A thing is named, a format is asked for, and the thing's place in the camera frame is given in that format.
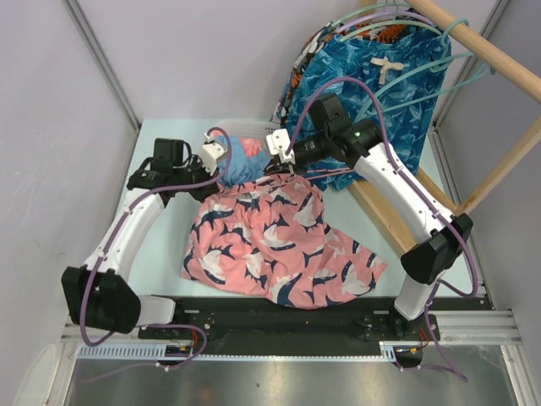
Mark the teal hanger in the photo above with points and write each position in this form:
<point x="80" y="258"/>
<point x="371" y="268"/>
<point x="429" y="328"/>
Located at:
<point x="434" y="68"/>

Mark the wooden hanging rod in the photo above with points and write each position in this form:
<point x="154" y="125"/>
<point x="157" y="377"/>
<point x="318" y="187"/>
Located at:
<point x="517" y="74"/>

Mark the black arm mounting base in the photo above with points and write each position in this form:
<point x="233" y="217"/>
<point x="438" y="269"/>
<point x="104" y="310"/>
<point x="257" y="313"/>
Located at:
<point x="258" y="328"/>

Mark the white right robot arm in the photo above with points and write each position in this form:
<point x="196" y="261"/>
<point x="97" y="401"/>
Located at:
<point x="440" y="236"/>

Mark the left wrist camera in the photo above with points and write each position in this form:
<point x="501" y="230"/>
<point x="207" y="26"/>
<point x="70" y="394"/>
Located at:
<point x="214" y="150"/>

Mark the purple hanger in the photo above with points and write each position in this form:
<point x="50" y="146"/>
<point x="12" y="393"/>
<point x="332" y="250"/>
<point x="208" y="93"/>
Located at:
<point x="381" y="20"/>

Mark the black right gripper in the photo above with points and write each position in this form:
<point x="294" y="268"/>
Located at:
<point x="275" y="166"/>

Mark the pink shark print shorts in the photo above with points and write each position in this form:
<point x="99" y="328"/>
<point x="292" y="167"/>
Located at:
<point x="269" y="238"/>

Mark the wooden rack base frame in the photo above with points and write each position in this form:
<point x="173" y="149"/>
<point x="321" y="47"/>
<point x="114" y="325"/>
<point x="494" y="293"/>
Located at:
<point x="383" y="215"/>

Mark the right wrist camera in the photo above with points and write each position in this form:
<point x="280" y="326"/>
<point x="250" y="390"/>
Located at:
<point x="277" y="144"/>

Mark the white drawstring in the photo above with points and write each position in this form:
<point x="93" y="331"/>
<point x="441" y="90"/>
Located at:
<point x="385" y="66"/>

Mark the light blue garment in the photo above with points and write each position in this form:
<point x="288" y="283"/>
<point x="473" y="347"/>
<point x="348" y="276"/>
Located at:
<point x="233" y="177"/>

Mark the aluminium corner post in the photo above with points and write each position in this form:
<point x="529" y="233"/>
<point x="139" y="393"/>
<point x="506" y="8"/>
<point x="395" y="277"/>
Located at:
<point x="94" y="46"/>

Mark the mint green hanger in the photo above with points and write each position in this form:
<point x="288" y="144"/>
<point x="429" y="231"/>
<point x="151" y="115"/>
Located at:
<point x="377" y="12"/>

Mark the pink wire hanger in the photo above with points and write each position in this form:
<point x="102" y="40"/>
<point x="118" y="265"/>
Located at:
<point x="337" y="178"/>

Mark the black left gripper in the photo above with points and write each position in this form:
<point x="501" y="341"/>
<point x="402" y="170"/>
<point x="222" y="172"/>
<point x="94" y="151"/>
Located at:
<point x="204" y="191"/>

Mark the white plastic laundry basket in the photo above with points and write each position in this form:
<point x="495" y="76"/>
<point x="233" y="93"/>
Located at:
<point x="248" y="128"/>

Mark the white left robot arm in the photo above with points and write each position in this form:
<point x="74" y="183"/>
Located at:
<point x="97" y="292"/>

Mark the blue shark print shorts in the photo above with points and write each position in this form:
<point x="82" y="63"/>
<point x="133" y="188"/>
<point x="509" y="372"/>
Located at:
<point x="407" y="127"/>

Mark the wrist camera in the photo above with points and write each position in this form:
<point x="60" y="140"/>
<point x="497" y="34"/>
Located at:
<point x="214" y="150"/>
<point x="277" y="144"/>

